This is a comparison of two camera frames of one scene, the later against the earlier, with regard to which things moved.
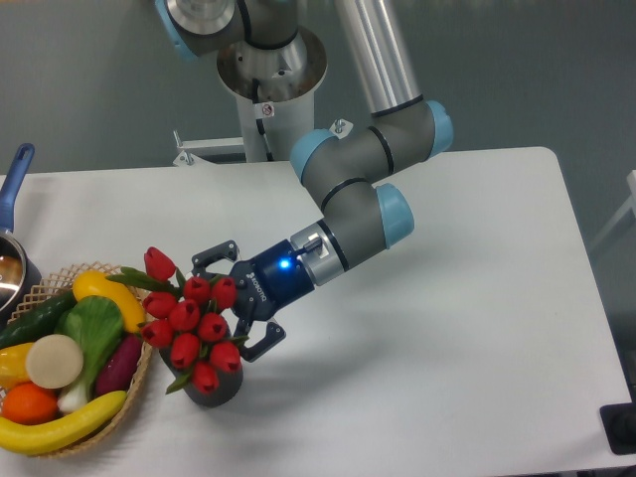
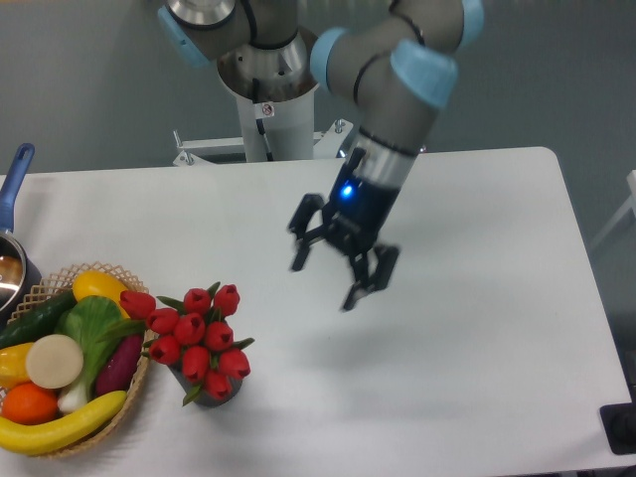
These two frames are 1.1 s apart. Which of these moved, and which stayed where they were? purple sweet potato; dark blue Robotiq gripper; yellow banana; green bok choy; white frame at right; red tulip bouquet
Moved: dark blue Robotiq gripper; red tulip bouquet
Stayed: green bok choy; white frame at right; purple sweet potato; yellow banana
